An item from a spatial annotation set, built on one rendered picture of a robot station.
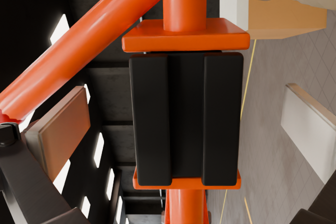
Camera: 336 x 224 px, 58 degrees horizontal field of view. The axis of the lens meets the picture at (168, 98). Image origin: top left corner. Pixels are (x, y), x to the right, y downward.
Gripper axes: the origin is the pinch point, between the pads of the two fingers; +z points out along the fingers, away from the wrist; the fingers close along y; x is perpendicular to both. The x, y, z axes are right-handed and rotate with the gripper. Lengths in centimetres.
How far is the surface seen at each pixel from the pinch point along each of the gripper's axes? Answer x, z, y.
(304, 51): -56, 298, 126
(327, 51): -47, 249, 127
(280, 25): -9, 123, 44
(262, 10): -2, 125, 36
